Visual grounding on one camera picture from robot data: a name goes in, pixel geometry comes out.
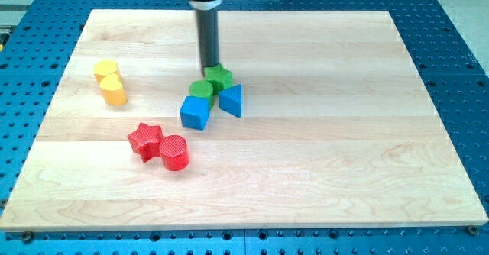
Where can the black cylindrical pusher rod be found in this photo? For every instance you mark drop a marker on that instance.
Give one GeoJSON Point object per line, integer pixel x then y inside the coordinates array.
{"type": "Point", "coordinates": [208, 37]}

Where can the blue cube block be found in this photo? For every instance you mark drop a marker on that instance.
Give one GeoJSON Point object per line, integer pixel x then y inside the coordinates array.
{"type": "Point", "coordinates": [194, 113]}

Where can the green star block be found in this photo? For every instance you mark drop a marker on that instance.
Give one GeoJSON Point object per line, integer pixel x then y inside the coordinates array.
{"type": "Point", "coordinates": [219, 77]}

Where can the green cylinder block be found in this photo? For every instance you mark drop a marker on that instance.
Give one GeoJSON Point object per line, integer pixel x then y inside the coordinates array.
{"type": "Point", "coordinates": [203, 89]}

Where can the blue triangle block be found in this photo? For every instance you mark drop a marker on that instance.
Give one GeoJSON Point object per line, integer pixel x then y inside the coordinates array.
{"type": "Point", "coordinates": [230, 100]}

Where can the yellow hexagon block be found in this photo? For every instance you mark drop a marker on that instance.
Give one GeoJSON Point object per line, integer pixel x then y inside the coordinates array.
{"type": "Point", "coordinates": [105, 68]}

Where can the yellow heart block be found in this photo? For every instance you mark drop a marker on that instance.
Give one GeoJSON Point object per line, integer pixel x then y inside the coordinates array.
{"type": "Point", "coordinates": [113, 90]}

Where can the red cylinder block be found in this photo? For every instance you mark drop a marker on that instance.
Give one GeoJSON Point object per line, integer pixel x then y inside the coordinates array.
{"type": "Point", "coordinates": [174, 152]}

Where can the red star block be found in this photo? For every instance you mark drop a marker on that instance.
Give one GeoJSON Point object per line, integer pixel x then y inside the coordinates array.
{"type": "Point", "coordinates": [145, 141]}

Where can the wooden board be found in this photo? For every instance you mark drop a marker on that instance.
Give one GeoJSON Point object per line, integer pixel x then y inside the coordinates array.
{"type": "Point", "coordinates": [337, 131]}

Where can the blue perforated table plate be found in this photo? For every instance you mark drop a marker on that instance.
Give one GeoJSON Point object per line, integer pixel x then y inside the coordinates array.
{"type": "Point", "coordinates": [40, 47]}

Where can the left board clamp screw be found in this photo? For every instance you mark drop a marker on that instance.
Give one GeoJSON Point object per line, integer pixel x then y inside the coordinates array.
{"type": "Point", "coordinates": [26, 237]}

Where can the board clamp screw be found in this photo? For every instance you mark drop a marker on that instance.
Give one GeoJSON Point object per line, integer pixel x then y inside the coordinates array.
{"type": "Point", "coordinates": [26, 237]}
{"type": "Point", "coordinates": [473, 230]}

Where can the right board clamp screw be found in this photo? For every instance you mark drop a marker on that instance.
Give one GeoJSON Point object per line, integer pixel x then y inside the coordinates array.
{"type": "Point", "coordinates": [473, 230]}

